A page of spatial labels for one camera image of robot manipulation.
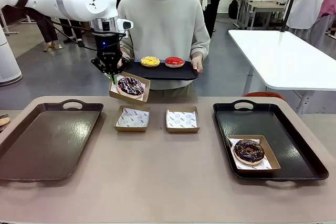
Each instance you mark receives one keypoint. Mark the person's right forearm beige sleeve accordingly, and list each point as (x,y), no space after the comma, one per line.
(127,47)

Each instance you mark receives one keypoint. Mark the person's left forearm beige sleeve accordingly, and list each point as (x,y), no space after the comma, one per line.
(200,47)

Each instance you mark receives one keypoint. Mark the white cylindrical air purifier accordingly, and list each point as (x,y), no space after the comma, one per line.
(8,61)

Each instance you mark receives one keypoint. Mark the orange stool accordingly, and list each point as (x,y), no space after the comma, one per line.
(262,95)

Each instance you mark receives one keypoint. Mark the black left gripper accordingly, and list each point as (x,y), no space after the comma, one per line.
(107,45)

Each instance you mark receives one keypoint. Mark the black backpack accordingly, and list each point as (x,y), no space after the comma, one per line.
(233,9)

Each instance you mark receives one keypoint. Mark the person's left hand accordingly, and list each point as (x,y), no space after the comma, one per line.
(197,63)

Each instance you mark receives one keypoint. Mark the small black serving tray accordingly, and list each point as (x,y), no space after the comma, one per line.
(162,73)

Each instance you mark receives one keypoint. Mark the pink garment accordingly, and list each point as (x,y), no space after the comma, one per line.
(328,9)

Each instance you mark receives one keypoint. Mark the person white blouse black trousers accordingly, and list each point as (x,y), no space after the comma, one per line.
(48,32)

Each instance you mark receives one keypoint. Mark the white-legged background desk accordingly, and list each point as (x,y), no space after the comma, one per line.
(10,33)

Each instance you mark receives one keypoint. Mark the grey background desk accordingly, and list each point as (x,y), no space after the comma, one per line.
(262,7)

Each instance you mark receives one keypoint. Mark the white table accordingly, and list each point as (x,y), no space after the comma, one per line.
(288,58)

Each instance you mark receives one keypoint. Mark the chocolate donut colourful sprinkles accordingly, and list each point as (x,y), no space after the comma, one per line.
(136,87)

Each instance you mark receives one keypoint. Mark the person black outfit white cuff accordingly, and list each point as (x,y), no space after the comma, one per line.
(72,30)

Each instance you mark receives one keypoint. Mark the grey skirt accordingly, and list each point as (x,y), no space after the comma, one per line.
(317,32)

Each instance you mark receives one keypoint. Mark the kraft cardboard donut box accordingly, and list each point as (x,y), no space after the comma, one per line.
(271,155)
(126,100)
(131,129)
(182,130)

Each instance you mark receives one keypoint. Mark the black pole stand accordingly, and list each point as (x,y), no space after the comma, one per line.
(290,1)

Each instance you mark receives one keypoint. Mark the person torso beige sweater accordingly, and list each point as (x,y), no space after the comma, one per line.
(165,24)

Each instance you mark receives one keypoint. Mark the red glazed donut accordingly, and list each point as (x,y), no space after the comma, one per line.
(174,62)

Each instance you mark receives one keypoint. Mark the person's right hand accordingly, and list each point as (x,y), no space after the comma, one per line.
(124,57)

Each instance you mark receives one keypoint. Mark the person black short sleeves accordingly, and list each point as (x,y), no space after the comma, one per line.
(214,6)

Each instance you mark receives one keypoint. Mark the yellow frosted sprinkle donut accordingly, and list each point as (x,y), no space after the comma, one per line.
(150,62)

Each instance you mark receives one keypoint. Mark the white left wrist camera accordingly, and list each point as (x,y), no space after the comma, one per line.
(124,24)

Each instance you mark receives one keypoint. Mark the chocolate donut brown sprinkles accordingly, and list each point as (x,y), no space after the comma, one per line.
(242,153)

